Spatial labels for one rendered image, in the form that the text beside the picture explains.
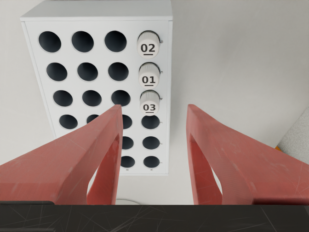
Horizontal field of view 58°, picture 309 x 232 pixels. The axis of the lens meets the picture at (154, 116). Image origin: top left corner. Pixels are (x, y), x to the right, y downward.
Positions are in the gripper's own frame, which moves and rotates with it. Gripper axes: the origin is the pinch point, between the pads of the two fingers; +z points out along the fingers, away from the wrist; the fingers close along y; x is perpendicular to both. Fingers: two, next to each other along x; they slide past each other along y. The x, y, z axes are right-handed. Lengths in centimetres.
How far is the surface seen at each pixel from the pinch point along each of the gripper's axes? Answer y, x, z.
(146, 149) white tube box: 0.6, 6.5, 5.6
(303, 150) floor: -67, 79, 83
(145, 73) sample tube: 0.5, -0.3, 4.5
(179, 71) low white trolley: -1.9, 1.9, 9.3
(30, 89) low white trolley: 9.9, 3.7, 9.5
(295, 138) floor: -62, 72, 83
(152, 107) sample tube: 0.1, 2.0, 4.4
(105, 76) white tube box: 3.1, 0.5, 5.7
